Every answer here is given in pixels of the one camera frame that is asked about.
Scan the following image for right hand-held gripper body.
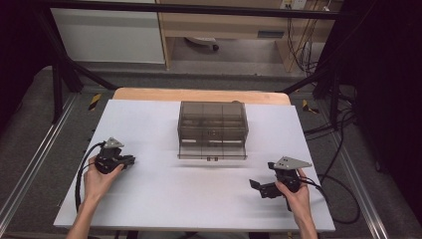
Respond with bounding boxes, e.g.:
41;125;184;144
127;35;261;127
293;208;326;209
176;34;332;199
273;156;314;212

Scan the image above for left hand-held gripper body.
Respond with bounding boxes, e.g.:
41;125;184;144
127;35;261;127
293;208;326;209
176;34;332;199
94;136;126;175

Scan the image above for smoky transparent drawer organizer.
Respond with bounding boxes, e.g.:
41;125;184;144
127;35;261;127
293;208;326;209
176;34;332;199
177;101;250;162

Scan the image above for person's left hand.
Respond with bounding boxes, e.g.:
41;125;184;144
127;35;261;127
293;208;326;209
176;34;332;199
83;155;124;204

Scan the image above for person's right hand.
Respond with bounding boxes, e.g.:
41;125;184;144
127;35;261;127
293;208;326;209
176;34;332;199
274;167;312;218

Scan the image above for yellow black tape strip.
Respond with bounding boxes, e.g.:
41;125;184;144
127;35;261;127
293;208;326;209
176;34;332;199
302;99;320;115
88;93;103;112

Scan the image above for wooden table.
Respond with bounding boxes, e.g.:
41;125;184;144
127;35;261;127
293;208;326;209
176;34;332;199
112;87;292;107

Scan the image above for white board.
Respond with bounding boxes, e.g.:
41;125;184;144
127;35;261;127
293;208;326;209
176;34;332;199
53;99;336;233

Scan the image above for black metal stand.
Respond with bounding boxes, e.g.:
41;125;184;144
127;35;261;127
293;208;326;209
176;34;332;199
280;56;344;131
34;6;119;125

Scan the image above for white cabinet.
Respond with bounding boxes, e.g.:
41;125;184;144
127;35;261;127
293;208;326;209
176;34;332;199
51;0;166;65

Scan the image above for black curtain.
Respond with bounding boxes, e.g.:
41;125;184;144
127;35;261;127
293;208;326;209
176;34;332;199
0;0;56;133
341;0;422;217

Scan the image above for office chair base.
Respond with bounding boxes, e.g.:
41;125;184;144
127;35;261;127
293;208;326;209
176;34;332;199
184;36;220;52

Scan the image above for light wooden desk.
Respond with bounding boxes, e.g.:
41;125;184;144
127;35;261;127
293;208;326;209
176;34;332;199
155;0;344;73

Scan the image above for white power strip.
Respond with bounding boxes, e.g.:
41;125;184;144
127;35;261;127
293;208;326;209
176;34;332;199
280;0;308;11

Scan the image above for left hand-held gripper cable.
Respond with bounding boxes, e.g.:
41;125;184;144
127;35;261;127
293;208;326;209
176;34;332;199
74;141;106;212

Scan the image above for hand-held gripper cable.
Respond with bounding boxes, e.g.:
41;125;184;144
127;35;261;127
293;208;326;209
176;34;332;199
74;141;106;212
299;175;362;225

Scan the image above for right hand-held gripper cable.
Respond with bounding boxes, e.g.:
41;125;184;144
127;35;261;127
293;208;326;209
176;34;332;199
299;175;362;225

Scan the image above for black floor cables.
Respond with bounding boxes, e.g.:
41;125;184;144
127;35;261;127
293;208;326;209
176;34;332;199
303;93;358;137

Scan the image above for aluminium rail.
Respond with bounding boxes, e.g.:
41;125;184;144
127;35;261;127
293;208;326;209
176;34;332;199
0;94;80;231
329;132;390;239

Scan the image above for hanging cable bundle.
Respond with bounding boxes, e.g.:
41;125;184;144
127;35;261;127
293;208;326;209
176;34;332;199
286;0;332;77

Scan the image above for black horizontal frame bar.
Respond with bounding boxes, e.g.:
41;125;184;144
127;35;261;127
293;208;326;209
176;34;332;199
43;0;342;21

